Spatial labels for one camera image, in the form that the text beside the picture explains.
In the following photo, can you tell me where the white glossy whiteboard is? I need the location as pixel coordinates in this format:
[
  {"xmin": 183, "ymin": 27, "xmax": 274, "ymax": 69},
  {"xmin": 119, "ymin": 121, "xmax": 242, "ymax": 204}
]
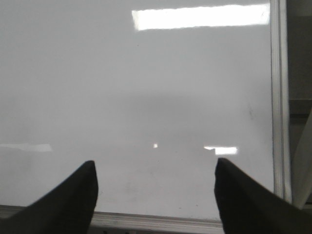
[{"xmin": 0, "ymin": 0, "xmax": 292, "ymax": 228}]

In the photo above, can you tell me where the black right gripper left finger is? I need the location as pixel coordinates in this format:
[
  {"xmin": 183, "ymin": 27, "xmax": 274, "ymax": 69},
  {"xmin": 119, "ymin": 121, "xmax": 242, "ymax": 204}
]
[{"xmin": 0, "ymin": 161, "xmax": 98, "ymax": 234}]

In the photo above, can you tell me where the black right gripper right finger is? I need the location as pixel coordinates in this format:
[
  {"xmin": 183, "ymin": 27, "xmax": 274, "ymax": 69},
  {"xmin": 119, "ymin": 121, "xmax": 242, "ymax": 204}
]
[{"xmin": 214, "ymin": 158, "xmax": 312, "ymax": 234}]

